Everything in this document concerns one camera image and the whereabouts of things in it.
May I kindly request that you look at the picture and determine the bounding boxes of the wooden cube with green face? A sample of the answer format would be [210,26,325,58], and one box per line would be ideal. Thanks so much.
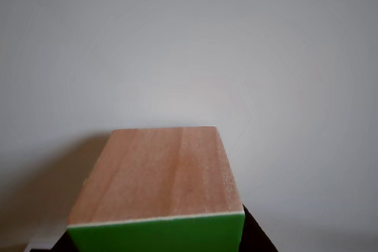
[66,126,246,252]

